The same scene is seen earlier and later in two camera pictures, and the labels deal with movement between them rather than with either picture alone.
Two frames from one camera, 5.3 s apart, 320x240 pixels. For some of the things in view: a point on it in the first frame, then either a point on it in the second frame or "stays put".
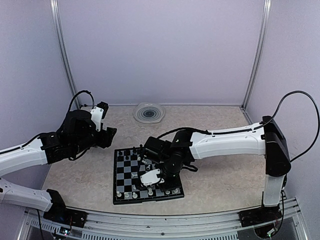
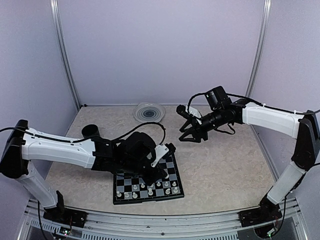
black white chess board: [130, 165] stays put
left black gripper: [107, 136] to [155, 176]
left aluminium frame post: [56, 16] stays put
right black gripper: [175, 183] to [197, 131]
